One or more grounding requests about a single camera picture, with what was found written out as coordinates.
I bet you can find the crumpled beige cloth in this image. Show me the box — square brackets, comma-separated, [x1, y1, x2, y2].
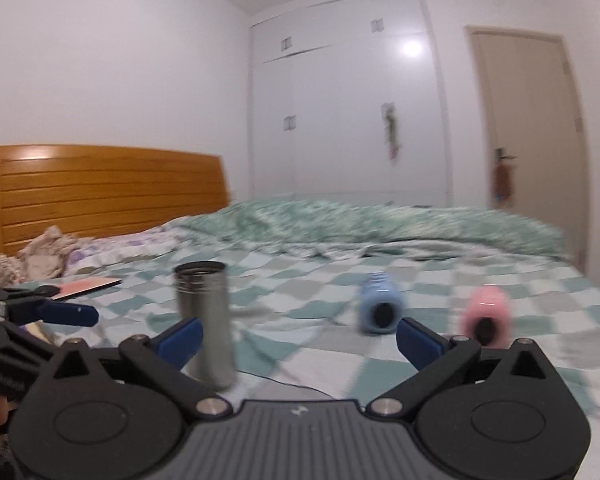
[0, 225, 83, 287]

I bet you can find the floral purple pillow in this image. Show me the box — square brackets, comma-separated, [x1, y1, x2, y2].
[64, 236, 181, 277]

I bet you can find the light blue cup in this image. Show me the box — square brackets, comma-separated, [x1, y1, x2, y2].
[356, 272, 412, 336]

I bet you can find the hanging wardrobe ornament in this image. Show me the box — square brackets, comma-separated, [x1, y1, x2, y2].
[381, 102, 402, 162]

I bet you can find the beige door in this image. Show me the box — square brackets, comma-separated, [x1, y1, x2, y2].
[464, 25, 590, 263]

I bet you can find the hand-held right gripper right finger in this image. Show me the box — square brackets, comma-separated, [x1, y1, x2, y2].
[367, 318, 561, 417]

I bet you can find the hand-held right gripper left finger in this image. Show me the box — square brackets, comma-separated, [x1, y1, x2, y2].
[45, 318, 232, 418]

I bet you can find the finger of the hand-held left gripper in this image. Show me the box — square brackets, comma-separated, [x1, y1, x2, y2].
[4, 297, 100, 327]
[10, 285, 57, 299]

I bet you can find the green patterned quilt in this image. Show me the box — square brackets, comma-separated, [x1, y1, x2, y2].
[145, 198, 577, 264]

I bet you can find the white wardrobe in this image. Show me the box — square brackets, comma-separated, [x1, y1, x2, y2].
[249, 0, 454, 209]

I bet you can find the brown bag on door handle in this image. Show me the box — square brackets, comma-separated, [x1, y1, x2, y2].
[491, 162, 515, 207]

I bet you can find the green checkered bedsheet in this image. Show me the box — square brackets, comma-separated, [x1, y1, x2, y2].
[7, 240, 600, 438]

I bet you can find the wooden bed headboard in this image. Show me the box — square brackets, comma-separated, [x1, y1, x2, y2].
[0, 144, 232, 260]

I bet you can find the flat pink book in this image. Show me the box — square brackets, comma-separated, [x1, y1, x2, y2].
[51, 277, 124, 302]

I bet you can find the stainless steel cup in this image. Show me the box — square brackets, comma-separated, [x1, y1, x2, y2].
[173, 261, 239, 391]

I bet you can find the pink cup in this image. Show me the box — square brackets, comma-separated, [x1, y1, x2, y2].
[459, 284, 514, 349]

